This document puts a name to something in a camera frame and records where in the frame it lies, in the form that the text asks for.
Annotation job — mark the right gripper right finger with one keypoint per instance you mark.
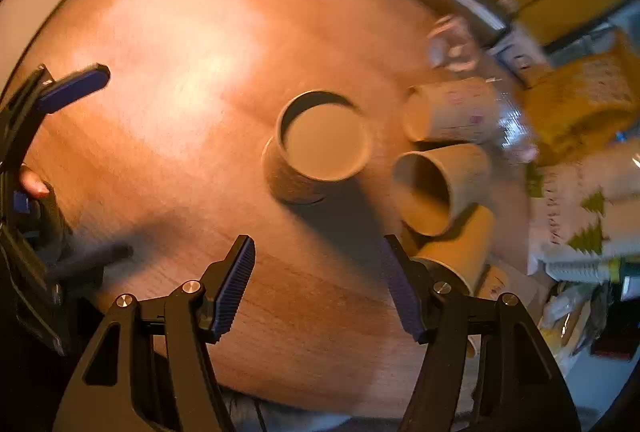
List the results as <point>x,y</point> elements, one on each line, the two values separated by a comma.
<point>519,384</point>

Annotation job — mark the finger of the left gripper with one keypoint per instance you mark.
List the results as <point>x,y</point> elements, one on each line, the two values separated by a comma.
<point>38,96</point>
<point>94,260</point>

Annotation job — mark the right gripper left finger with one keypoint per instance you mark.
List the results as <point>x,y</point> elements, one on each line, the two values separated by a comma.
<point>148,358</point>

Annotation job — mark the paper cup with pink drawings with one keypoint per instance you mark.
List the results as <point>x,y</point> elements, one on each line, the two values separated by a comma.
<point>322,138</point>

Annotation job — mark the back lying paper cup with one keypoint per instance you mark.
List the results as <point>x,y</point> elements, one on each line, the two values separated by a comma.
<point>463,250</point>

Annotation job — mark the lying paper cup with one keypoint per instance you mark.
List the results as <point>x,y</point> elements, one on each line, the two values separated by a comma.
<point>463,250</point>
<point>432,189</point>
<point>466,110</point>

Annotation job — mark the middle lying paper cup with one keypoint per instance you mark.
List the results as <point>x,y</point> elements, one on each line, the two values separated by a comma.
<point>432,189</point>

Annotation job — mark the left lying paper cup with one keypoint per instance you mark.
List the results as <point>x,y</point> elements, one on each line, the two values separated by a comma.
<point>466,110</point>

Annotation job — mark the person's hand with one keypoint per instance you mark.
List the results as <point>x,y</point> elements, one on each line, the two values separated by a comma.
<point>32,183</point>

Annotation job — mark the yellow white plastic bag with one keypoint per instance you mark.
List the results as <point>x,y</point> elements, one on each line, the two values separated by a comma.
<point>572,321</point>

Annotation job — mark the white plastic basket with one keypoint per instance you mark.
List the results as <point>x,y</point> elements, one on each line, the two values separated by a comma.
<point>585,272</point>

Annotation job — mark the packaged stack of paper cups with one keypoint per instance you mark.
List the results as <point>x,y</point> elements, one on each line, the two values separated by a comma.
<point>585,210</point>

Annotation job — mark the clear plastic wrapper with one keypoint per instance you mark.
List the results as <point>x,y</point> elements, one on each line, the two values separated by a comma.
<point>450,45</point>

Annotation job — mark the yellow paper bag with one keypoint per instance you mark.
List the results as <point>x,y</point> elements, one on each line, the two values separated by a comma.
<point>576,109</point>

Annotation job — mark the white small box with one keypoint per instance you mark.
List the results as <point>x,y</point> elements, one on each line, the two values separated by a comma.
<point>521,55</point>

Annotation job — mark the steel thermos bottle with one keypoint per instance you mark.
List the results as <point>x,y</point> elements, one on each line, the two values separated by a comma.
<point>487,23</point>

